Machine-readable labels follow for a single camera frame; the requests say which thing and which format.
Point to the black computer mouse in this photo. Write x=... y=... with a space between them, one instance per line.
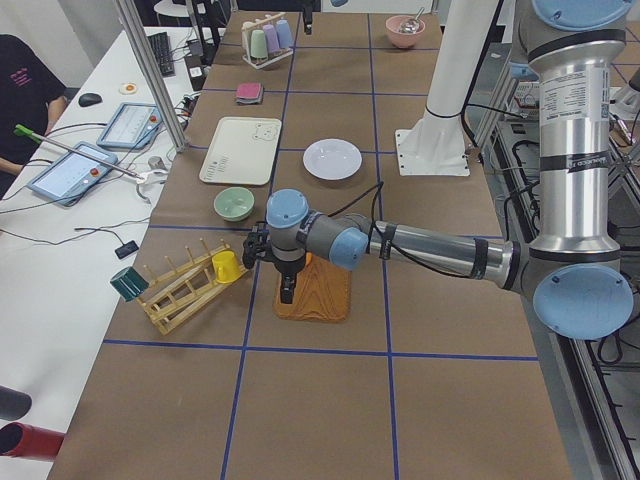
x=89 y=99

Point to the far teach pendant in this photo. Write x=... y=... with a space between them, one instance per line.
x=132 y=127

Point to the teach pendant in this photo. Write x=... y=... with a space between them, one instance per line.
x=132 y=127
x=67 y=179

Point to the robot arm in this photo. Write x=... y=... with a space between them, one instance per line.
x=307 y=9
x=570 y=271

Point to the aluminium frame post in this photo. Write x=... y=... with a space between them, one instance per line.
x=141 y=48

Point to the white wire cup rack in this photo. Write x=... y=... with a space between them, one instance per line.
x=245 y=37

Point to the yellow mug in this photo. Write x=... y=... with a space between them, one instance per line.
x=226 y=267

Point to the dark green mug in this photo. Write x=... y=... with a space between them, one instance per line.
x=129 y=283

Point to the white round plate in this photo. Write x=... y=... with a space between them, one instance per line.
x=332 y=159

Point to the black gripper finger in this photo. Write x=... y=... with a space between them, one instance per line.
x=285 y=289
x=292 y=285

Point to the pink cloth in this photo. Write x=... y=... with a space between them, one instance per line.
x=248 y=91

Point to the small metal weight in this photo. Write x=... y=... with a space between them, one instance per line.
x=156 y=163

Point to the green tumbler cup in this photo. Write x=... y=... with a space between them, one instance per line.
x=258 y=47

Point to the wooden cup rack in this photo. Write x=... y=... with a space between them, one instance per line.
x=183 y=289

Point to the pink bowl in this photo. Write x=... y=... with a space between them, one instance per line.
x=399 y=40

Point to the beige tumbler cup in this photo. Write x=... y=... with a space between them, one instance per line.
x=248 y=26

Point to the metal scoop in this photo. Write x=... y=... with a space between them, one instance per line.
x=412 y=24

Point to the near teach pendant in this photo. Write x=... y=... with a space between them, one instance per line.
x=67 y=179

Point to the grey cloth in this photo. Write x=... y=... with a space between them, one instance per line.
x=247 y=101

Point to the purple tumbler cup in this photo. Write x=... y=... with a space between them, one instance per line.
x=271 y=37

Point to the metal grabber stick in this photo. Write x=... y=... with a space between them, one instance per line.
x=140 y=178

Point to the wooden cutting board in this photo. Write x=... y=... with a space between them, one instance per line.
x=322 y=294

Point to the black keyboard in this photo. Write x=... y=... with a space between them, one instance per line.
x=162 y=52

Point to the green ceramic bowl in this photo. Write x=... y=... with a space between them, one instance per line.
x=234 y=204

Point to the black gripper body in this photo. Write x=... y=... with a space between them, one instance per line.
x=287 y=268

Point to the cream bear tray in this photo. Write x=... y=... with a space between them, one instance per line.
x=242 y=151

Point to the blue tumbler cup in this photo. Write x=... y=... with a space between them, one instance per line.
x=284 y=34

